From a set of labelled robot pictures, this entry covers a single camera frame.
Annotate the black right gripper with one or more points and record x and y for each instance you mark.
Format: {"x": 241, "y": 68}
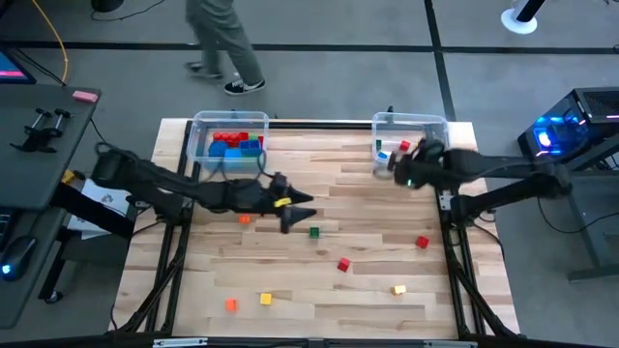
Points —
{"x": 425, "y": 171}

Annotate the black chair base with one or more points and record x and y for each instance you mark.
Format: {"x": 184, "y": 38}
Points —
{"x": 106, "y": 5}

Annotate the small yellow object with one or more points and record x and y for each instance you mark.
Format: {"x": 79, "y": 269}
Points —
{"x": 68, "y": 177}

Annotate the grey desk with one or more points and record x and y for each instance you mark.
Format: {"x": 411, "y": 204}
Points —
{"x": 48, "y": 164}

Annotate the small red block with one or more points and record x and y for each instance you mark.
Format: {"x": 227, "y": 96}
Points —
{"x": 422, "y": 242}
{"x": 344, "y": 265}
{"x": 405, "y": 145}

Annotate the small yellow block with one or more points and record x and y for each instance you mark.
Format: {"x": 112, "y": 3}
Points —
{"x": 283, "y": 202}
{"x": 265, "y": 298}
{"x": 399, "y": 290}

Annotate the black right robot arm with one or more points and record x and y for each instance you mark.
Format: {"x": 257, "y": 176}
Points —
{"x": 498, "y": 164}

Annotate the pink eraser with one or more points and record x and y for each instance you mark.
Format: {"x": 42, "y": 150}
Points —
{"x": 85, "y": 96}

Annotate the white round stand base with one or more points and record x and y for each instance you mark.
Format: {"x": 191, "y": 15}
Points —
{"x": 517, "y": 23}

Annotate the black clamp stand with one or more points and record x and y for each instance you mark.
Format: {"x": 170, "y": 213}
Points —
{"x": 38, "y": 137}

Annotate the black computer mouse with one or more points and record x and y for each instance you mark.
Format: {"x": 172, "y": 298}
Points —
{"x": 17, "y": 253}

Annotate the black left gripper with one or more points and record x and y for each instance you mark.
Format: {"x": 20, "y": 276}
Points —
{"x": 266, "y": 200}

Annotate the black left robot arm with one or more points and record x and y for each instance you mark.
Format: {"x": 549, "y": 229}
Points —
{"x": 159, "y": 181}

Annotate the black computer tower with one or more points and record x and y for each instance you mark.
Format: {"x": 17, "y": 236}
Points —
{"x": 580, "y": 116}

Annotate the grey metal side table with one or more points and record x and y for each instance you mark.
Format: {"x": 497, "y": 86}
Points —
{"x": 587, "y": 227}

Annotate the small blue block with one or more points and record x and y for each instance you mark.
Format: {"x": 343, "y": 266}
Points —
{"x": 384, "y": 155}

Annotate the white printed paper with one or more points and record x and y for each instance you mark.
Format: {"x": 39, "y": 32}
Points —
{"x": 104, "y": 198}

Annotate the long red studded block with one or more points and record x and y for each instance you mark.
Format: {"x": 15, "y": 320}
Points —
{"x": 231, "y": 138}

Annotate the black keyboard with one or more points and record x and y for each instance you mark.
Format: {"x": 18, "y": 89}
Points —
{"x": 4, "y": 227}

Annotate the small orange block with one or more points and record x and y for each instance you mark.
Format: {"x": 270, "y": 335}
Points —
{"x": 245, "y": 219}
{"x": 231, "y": 304}

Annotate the large blue block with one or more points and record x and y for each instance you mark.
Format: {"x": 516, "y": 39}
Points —
{"x": 234, "y": 155}
{"x": 250, "y": 147}
{"x": 217, "y": 149}

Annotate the clear plastic bin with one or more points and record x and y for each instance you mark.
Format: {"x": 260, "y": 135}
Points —
{"x": 203, "y": 124}
{"x": 411, "y": 123}

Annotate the silver metal bracket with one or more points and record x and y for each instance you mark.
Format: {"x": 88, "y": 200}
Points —
{"x": 179, "y": 343}

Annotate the person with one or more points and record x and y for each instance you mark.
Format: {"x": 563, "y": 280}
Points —
{"x": 217, "y": 29}

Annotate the computer monitor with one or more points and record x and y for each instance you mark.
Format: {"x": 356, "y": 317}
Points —
{"x": 12, "y": 67}

